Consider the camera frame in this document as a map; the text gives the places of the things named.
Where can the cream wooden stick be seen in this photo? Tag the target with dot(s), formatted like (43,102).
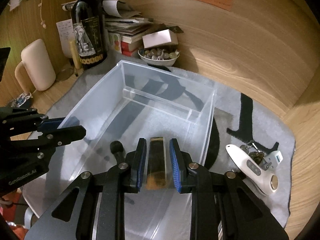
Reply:
(75,55)

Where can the white paper tag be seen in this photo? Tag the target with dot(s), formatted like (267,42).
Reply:
(17,1)

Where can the dark wine bottle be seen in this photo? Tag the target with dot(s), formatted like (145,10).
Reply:
(87,25)

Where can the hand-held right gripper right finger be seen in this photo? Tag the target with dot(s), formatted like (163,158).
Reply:
(175,166)

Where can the black binder clip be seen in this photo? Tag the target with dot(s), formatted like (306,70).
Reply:
(175,29)

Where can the clear plastic container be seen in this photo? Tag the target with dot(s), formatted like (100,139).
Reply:
(160,120)

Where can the bunch of keys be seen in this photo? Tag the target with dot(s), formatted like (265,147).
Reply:
(256,155)

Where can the cream mug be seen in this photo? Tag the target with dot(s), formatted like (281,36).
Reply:
(37,65)

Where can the grey printed mat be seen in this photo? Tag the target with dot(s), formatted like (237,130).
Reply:
(232,120)

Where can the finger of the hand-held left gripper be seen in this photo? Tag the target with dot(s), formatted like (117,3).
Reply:
(53,124)
(67,133)

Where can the black device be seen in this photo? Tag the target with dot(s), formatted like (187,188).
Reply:
(3,60)

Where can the white bowl of small items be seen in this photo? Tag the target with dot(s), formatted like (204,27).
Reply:
(157,60)

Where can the patterned face mask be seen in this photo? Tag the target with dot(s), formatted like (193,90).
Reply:
(24,98)

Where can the white book with coloured dots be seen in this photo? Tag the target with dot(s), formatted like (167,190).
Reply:
(115,41)

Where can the small white box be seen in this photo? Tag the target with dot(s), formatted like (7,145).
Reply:
(160,38)

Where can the shiny metal object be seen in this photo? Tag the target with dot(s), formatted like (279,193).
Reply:
(252,167)

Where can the stack of books and papers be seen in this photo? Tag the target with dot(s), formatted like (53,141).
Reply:
(130,26)

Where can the white handwritten note paper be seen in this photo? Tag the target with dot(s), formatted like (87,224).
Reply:
(63,33)

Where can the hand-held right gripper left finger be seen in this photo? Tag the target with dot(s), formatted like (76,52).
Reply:
(141,166)

